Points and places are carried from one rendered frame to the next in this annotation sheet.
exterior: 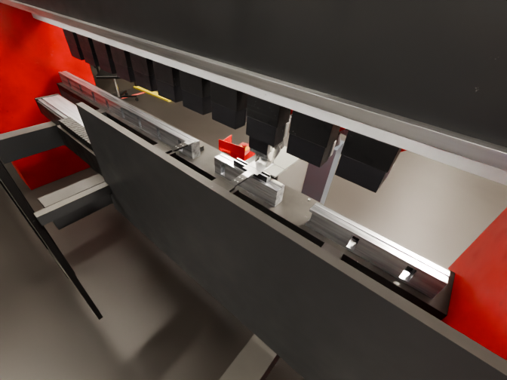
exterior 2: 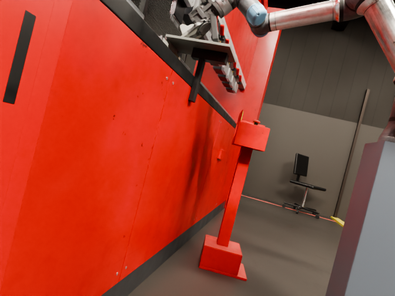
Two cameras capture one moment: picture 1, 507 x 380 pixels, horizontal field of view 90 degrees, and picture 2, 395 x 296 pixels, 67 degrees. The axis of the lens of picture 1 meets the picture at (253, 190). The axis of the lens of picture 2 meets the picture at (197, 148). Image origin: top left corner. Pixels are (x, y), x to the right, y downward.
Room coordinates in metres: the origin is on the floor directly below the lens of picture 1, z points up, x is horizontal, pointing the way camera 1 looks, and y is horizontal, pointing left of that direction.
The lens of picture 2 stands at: (0.71, -1.26, 0.61)
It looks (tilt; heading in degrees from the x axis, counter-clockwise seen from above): 1 degrees down; 69
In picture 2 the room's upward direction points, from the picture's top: 14 degrees clockwise
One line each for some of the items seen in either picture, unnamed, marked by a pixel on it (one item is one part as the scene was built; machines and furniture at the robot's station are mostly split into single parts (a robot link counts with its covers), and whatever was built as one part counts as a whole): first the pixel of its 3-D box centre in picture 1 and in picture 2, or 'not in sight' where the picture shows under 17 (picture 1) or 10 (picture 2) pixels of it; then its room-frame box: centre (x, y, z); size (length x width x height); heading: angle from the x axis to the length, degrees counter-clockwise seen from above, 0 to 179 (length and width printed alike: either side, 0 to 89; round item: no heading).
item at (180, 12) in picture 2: (259, 145); (177, 13); (0.96, -0.01, 1.13); 0.10 x 0.02 x 0.10; 54
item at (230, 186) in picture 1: (231, 183); not in sight; (0.83, 0.09, 1.01); 0.26 x 0.12 x 0.05; 144
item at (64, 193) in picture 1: (118, 182); not in sight; (1.00, 0.70, 0.81); 0.64 x 0.08 x 0.14; 144
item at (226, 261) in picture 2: not in sight; (224, 256); (1.57, 0.13, 0.06); 0.25 x 0.20 x 0.12; 155
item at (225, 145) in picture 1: (237, 150); (251, 131); (1.54, 0.14, 0.75); 0.20 x 0.16 x 0.18; 65
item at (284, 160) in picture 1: (275, 158); (202, 49); (1.08, -0.09, 1.00); 0.26 x 0.18 x 0.01; 144
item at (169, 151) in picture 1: (171, 148); not in sight; (1.06, 0.42, 1.01); 0.26 x 0.12 x 0.05; 144
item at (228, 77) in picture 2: (109, 56); (226, 69); (1.65, 0.94, 1.26); 0.15 x 0.09 x 0.17; 54
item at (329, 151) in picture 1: (312, 136); not in sight; (0.83, -0.19, 1.26); 0.15 x 0.09 x 0.17; 54
